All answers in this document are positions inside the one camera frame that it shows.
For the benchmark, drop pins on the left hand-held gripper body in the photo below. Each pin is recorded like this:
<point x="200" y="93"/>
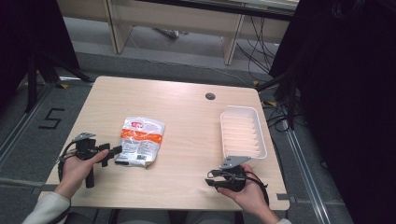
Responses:
<point x="86" y="146"/>

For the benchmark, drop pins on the person's left hand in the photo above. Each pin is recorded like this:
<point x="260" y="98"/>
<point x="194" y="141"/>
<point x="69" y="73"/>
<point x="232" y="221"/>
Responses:
<point x="74" y="171"/>

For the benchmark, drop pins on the light wooden desk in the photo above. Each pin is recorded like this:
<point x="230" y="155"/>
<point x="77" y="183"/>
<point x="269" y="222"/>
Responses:
<point x="174" y="18"/>

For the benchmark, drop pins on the person's right hand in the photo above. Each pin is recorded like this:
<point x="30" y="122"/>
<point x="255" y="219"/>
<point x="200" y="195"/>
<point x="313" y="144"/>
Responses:
<point x="250" y="194"/>

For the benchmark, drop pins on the black metal stand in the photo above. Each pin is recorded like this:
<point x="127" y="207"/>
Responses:
<point x="40" y="71"/>

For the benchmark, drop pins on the person's legs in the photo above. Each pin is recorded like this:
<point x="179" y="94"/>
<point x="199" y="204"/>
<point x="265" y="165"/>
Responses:
<point x="140" y="217"/>

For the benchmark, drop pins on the white plastic basket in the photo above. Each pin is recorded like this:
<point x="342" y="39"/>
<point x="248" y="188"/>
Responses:
<point x="244" y="133"/>

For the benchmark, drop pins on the white snack packet orange band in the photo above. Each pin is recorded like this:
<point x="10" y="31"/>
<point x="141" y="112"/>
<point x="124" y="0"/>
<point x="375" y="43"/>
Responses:
<point x="140" y="141"/>

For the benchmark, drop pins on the black curtain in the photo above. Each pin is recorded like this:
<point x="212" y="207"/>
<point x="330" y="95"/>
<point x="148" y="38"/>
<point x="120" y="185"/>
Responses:
<point x="28" y="40"/>
<point x="342" y="109"/>

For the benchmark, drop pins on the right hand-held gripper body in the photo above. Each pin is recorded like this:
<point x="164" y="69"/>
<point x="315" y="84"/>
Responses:
<point x="234" y="177"/>

